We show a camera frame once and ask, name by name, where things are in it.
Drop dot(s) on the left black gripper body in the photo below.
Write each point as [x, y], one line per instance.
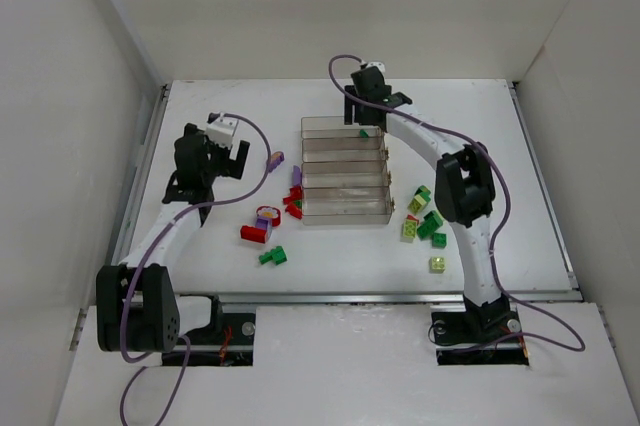
[226, 157]

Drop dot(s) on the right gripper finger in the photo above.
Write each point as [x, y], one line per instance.
[349, 104]
[370, 116]

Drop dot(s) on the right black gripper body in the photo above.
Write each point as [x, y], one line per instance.
[362, 109]

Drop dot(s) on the red flower lego brick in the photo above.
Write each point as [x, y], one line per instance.
[270, 213]

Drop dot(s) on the red rectangular lego brick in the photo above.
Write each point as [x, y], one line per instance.
[254, 234]

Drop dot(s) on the purple lotus lego brick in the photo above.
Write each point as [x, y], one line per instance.
[265, 225]

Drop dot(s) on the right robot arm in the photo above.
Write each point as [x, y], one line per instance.
[464, 192]

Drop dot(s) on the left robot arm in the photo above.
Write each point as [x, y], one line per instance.
[136, 306]

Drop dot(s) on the clear bin first row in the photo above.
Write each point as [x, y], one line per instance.
[328, 127]

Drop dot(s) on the purple lego by bins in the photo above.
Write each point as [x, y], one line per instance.
[296, 176]

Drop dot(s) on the red lego cluster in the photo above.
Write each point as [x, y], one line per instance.
[293, 202]

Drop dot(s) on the green stepped lego brick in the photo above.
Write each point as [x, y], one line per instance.
[276, 256]

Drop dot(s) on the green and lime brick top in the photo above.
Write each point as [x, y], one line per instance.
[420, 200]

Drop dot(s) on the dark green angled brick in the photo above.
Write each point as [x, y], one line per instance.
[430, 224]

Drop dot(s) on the lime square brick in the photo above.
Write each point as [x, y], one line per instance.
[437, 265]

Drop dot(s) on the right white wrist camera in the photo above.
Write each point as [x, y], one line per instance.
[373, 64]

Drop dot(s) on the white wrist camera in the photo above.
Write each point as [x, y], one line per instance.
[221, 129]
[373, 64]

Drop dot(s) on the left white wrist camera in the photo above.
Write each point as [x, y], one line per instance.
[221, 129]

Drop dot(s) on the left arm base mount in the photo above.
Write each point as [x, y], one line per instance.
[227, 342]

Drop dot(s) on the aluminium rail front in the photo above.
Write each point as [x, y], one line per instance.
[570, 296]

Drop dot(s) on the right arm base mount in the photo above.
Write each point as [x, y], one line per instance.
[458, 344]

